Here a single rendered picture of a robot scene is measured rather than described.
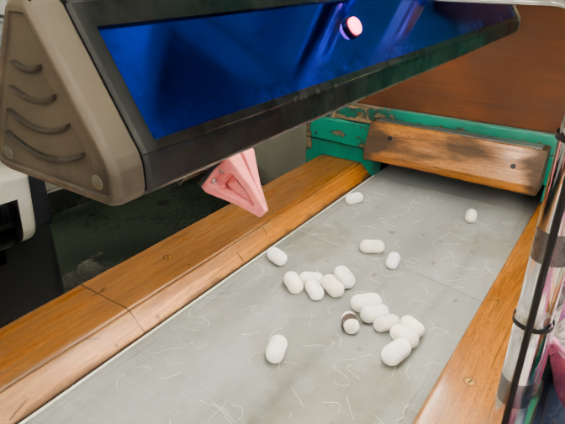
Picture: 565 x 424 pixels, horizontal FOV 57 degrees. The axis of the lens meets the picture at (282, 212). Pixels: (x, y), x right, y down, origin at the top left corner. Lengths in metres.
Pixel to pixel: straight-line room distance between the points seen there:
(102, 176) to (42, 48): 0.05
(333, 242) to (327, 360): 0.26
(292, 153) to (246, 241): 1.66
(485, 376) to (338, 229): 0.36
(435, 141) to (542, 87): 0.18
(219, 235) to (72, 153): 0.56
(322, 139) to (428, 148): 0.25
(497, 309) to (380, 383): 0.17
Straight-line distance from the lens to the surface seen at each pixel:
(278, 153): 2.44
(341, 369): 0.56
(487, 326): 0.61
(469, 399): 0.52
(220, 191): 0.62
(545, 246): 0.36
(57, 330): 0.62
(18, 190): 1.01
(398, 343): 0.57
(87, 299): 0.65
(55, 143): 0.21
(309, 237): 0.79
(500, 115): 0.94
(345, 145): 1.05
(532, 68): 0.92
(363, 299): 0.63
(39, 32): 0.20
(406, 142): 0.94
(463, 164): 0.91
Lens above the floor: 1.12
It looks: 26 degrees down
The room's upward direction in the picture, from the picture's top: straight up
